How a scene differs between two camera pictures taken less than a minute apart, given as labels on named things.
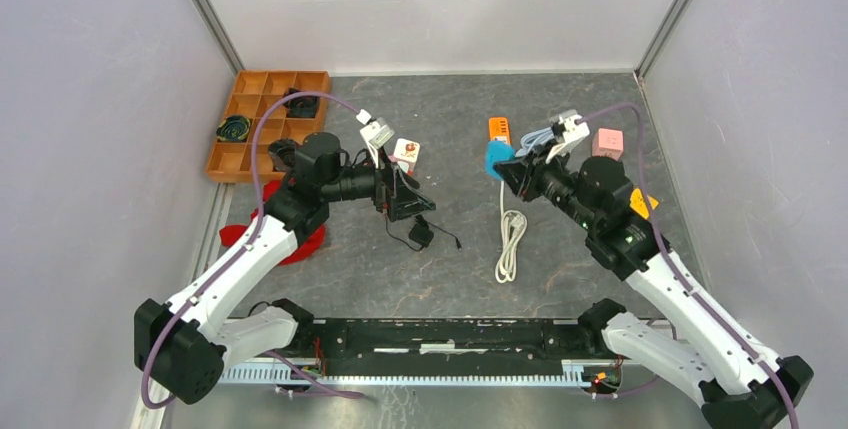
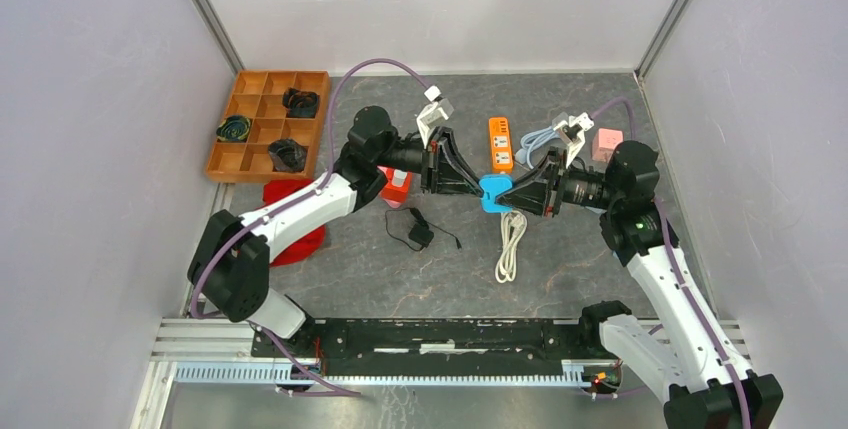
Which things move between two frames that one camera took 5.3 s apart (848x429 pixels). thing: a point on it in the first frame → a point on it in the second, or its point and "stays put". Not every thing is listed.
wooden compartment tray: (254, 91) stays put
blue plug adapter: (497, 151) → (491, 186)
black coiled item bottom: (283, 154) stays put
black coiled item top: (302, 106) stays put
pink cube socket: (608, 142) stays put
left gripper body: (382, 193) → (429, 170)
